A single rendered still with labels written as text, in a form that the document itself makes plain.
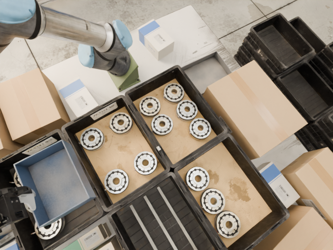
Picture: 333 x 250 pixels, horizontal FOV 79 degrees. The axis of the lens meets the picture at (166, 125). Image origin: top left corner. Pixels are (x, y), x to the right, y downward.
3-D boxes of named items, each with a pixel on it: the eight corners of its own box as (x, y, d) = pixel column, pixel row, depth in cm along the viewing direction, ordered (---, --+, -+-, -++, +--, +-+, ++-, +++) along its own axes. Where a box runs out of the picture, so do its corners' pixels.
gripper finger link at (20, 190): (22, 200, 55) (-6, 204, 47) (19, 194, 56) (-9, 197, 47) (37, 191, 56) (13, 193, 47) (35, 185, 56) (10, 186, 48)
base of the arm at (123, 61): (105, 62, 114) (90, 59, 106) (120, 41, 107) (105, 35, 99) (119, 82, 110) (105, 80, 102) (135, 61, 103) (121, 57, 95)
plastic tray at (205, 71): (194, 100, 117) (196, 96, 112) (177, 73, 122) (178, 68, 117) (232, 81, 122) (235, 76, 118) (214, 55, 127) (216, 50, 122)
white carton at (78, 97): (65, 96, 113) (57, 88, 105) (83, 85, 116) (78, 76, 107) (83, 123, 109) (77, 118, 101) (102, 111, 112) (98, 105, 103)
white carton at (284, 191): (245, 176, 106) (253, 175, 97) (262, 163, 108) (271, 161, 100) (271, 210, 101) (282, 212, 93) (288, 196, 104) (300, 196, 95)
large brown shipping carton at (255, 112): (198, 103, 117) (207, 86, 98) (238, 79, 123) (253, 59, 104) (241, 162, 108) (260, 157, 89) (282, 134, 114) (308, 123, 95)
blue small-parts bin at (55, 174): (27, 166, 66) (13, 164, 59) (70, 144, 69) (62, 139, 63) (50, 224, 62) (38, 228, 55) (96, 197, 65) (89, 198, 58)
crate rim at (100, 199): (62, 128, 87) (59, 127, 85) (123, 95, 93) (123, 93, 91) (106, 213, 78) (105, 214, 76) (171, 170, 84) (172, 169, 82)
